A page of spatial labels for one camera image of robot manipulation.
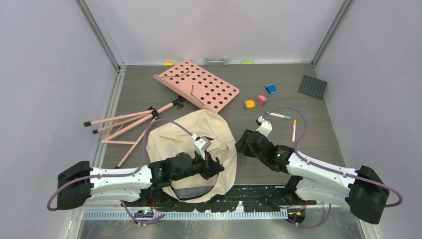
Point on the blue capped white marker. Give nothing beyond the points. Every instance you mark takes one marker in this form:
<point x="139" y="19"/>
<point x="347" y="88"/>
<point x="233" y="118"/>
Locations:
<point x="279" y="116"/>

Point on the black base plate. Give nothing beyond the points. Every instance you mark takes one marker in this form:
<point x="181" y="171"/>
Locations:
<point x="253" y="198"/>

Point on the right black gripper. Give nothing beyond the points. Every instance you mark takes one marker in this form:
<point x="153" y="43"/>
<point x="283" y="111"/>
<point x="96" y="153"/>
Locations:
<point x="242" y="146"/>

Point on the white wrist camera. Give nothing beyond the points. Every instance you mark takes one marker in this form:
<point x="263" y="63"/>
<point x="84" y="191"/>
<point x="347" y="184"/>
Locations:
<point x="264" y="126"/>
<point x="201" y="144"/>

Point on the dark grey studded plate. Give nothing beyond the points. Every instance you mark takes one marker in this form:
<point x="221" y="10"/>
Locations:
<point x="312" y="87"/>

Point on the cream canvas backpack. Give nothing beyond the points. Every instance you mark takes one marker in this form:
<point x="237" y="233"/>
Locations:
<point x="168" y="139"/>

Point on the yellow capped white marker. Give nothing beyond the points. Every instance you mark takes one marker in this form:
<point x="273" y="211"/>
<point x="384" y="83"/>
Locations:
<point x="294" y="127"/>

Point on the yellow eraser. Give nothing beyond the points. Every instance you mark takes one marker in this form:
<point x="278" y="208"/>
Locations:
<point x="249" y="104"/>

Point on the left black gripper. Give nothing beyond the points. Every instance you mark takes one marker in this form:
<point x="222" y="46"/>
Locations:
<point x="209" y="167"/>

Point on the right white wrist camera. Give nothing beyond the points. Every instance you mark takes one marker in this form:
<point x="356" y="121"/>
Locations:
<point x="264" y="126"/>

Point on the pink eraser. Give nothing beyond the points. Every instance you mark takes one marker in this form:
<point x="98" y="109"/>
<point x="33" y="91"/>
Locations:
<point x="262" y="100"/>

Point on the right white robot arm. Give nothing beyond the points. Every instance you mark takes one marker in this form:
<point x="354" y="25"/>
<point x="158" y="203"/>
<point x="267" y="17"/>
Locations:
<point x="359" y="190"/>

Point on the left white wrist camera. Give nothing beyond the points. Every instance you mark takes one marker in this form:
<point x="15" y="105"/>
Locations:
<point x="201" y="144"/>

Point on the pink music stand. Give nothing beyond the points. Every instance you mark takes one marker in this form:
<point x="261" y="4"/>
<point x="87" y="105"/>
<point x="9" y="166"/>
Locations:
<point x="191" y="82"/>

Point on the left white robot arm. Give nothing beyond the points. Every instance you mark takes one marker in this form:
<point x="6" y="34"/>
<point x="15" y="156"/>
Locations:
<point x="82" y="184"/>

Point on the blue eraser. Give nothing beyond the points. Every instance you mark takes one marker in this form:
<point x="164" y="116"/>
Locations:
<point x="271" y="88"/>

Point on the metal wall bracket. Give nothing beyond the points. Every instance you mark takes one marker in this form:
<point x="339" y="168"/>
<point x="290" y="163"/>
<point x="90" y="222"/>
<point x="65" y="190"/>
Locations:
<point x="223" y="61"/>

